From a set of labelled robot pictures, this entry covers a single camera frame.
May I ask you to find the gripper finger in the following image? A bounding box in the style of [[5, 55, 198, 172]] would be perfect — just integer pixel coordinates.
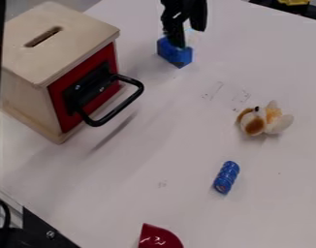
[[187, 0, 209, 33], [159, 0, 191, 48]]

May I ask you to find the blue toy block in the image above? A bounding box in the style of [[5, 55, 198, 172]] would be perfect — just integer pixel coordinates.
[[155, 35, 195, 70]]

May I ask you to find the white and brown plush toy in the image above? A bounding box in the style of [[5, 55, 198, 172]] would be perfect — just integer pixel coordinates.
[[236, 99, 296, 137]]

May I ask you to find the blue cylinder toy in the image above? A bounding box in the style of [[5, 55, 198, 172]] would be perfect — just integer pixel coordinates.
[[212, 160, 241, 195]]

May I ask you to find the red half-round toy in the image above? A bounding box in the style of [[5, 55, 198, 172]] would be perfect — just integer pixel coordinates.
[[137, 222, 186, 248]]

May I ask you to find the drawer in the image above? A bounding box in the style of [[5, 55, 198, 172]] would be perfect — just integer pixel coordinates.
[[47, 42, 146, 135]]

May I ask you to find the cabinet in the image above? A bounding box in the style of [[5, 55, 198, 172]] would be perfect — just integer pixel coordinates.
[[0, 1, 122, 145]]

